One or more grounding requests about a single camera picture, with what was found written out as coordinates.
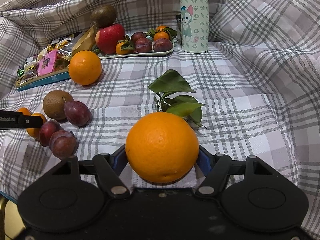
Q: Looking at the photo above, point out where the small mandarin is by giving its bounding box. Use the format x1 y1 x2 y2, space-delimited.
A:
26 113 47 140
17 107 31 116

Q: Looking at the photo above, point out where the red plum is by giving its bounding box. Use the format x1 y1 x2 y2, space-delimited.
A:
39 120 61 147

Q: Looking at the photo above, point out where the brown kiwi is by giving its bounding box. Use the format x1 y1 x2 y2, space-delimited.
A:
43 90 74 120

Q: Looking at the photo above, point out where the purple plum front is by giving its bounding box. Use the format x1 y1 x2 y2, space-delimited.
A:
49 129 77 159

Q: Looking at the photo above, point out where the large orange with leaves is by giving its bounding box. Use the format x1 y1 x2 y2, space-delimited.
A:
125 69 207 184

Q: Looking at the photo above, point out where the dark plum with stem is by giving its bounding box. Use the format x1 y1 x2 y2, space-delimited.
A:
63 97 92 128

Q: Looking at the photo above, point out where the gold metal tray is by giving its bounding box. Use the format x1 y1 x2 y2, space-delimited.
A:
1 194 21 239

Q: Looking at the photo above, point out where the green foil candy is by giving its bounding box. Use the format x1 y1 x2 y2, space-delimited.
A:
17 63 33 77

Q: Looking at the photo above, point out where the pink snack packet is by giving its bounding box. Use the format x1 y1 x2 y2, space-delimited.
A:
38 49 57 76

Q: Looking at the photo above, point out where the snack tin tray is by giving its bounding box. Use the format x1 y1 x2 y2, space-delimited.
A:
15 33 80 91

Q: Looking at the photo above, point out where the tan paper snack bag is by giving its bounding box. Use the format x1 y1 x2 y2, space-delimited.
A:
72 25 97 56

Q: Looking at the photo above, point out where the white fruit plate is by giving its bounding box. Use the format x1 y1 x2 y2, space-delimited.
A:
98 47 174 59

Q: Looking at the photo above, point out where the plate mandarin left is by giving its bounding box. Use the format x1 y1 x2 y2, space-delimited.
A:
116 41 134 55

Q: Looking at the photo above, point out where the plate mandarin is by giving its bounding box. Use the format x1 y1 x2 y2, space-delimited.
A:
156 25 166 33
116 41 134 55
153 31 170 41

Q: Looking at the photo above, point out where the grey plaid tablecloth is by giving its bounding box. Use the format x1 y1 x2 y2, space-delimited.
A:
1 0 319 239

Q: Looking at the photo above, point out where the plate plum middle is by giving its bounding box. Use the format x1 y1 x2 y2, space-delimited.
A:
135 37 152 53

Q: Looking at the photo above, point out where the plate plum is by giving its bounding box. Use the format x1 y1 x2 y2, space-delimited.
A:
153 38 173 52
131 31 146 44
135 37 152 53

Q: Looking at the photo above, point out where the red apple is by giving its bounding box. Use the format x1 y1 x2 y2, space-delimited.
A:
95 23 125 54

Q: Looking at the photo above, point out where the plate plum right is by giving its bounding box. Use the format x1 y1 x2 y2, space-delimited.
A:
153 38 173 52

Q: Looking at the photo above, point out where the plate plum back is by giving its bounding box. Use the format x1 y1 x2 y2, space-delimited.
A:
131 31 146 44

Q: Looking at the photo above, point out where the dark kiwi on apple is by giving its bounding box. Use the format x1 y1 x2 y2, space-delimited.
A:
91 4 117 29

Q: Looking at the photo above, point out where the plate mandarin right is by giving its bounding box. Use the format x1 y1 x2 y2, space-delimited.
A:
153 31 170 41

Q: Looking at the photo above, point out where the plate mandarin back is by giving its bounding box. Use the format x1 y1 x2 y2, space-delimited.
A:
156 25 166 33

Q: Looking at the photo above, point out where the black can behind bottle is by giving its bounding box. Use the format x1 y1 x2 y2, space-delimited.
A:
176 14 181 41

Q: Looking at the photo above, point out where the cartoon cat water bottle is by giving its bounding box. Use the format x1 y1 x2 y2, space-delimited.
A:
180 0 209 53

